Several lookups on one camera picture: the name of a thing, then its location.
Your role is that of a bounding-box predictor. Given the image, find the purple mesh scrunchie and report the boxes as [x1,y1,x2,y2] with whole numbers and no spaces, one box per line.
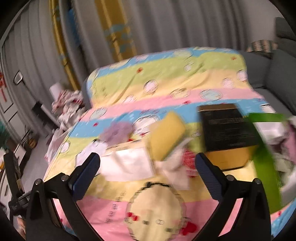
[99,121,133,146]

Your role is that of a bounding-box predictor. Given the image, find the red white patterned cloth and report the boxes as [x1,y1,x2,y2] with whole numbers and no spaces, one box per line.
[182,149,198,178]

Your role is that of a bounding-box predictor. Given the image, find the black and gold box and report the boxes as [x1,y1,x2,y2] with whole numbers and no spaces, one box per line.
[198,103,259,171]

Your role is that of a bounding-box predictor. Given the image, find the white fluffy towel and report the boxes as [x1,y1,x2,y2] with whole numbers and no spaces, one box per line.
[154,138,192,190]

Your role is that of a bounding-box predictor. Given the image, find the tissue pack with white tissue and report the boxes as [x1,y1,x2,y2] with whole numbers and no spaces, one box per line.
[97,140,155,182]

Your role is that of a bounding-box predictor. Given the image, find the potted plant decoration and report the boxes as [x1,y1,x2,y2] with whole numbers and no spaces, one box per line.
[22,130,38,150]

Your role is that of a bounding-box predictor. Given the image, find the black upright vacuum cleaner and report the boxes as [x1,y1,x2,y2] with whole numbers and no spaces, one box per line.
[13,70,58,130]

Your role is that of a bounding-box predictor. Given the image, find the yellow green sponge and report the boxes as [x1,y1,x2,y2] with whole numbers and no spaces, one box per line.
[147,111,186,161]

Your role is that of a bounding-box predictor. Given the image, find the pile of clothes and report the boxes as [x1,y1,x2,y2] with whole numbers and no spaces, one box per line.
[52,89,86,131]

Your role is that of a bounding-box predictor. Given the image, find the colourful cartoon bed sheet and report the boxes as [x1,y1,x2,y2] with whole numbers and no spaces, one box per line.
[43,46,296,241]

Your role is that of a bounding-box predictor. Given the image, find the white paper roll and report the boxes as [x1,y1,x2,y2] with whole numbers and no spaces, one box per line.
[49,82,64,100]

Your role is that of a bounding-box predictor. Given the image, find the grey sofa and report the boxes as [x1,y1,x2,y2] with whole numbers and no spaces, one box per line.
[240,17,295,117]

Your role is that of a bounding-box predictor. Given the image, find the grey curtain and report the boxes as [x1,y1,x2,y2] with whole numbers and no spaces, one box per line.
[1,1,280,140]

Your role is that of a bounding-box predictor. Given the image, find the striped cushion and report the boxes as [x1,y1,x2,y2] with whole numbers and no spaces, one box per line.
[246,40,278,59]

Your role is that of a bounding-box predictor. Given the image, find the yellow patterned curtain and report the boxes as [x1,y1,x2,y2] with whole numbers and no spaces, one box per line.
[49,1,137,90]

